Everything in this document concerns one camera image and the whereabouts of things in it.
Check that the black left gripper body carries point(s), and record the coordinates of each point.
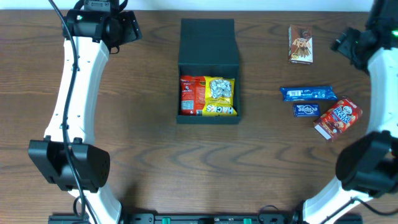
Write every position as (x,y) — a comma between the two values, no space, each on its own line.
(121,30)

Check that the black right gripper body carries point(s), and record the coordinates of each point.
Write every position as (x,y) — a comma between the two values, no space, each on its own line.
(343,43)

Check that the brown Pocky box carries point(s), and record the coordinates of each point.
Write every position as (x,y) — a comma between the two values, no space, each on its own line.
(301,44)

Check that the red Hello Panda box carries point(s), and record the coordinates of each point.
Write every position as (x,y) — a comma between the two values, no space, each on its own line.
(335,121)

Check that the dark green box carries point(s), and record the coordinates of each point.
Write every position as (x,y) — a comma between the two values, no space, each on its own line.
(208,48)

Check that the red Hacks candy bag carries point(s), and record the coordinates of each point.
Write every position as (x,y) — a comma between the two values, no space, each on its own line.
(192,95)

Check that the yellow Hacks candy bag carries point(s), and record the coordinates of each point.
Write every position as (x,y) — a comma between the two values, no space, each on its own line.
(219,97)

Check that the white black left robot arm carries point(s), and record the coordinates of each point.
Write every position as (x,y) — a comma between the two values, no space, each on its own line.
(67,155)

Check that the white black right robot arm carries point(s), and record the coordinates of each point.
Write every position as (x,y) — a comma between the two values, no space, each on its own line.
(367,169)

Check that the blue Oreo cookie pack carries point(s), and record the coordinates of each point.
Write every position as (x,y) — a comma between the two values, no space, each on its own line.
(308,93)

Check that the blue Eclipse mint tin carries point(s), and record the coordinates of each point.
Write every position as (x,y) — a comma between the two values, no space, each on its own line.
(306,110)

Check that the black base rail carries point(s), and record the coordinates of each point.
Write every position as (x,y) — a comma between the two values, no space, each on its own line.
(149,218)

